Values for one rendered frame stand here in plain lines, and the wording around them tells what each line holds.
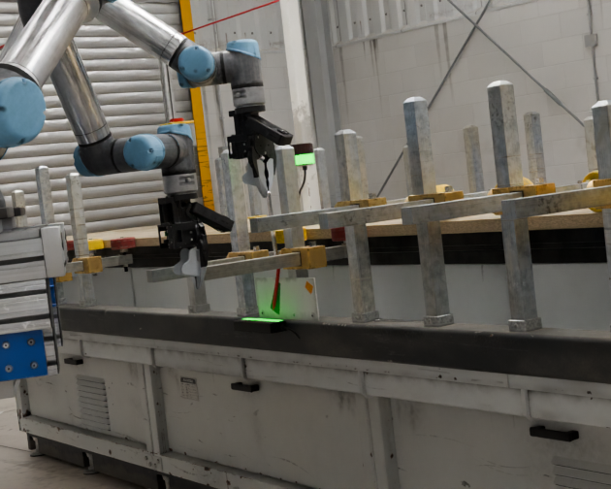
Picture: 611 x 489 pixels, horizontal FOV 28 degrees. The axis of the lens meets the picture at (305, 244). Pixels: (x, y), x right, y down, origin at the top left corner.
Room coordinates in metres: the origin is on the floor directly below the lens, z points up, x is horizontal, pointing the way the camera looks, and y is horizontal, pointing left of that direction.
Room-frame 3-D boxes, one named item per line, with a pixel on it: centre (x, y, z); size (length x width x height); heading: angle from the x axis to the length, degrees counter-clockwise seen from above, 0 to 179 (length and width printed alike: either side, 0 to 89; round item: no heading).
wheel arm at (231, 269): (2.82, 0.06, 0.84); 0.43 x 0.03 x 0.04; 124
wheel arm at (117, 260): (3.86, 0.76, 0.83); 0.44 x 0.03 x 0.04; 124
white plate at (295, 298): (2.90, 0.06, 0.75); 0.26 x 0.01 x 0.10; 34
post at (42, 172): (4.14, 0.86, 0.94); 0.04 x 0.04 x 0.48; 34
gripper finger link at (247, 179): (2.82, 0.10, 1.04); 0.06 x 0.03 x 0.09; 54
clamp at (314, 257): (2.87, 0.01, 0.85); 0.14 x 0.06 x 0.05; 34
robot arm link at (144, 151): (2.60, 0.32, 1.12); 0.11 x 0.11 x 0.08; 64
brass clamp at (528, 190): (2.25, -0.40, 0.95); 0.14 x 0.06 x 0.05; 34
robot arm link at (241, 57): (2.83, 0.10, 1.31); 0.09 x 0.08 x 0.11; 90
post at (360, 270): (2.68, -0.11, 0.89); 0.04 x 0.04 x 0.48; 34
